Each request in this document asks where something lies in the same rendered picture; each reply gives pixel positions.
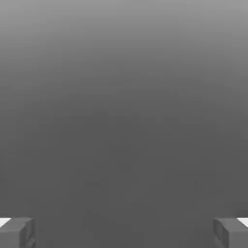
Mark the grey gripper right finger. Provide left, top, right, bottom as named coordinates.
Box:
left=212, top=217, right=248, bottom=248

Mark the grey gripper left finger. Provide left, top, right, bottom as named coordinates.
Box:
left=0, top=217, right=37, bottom=248

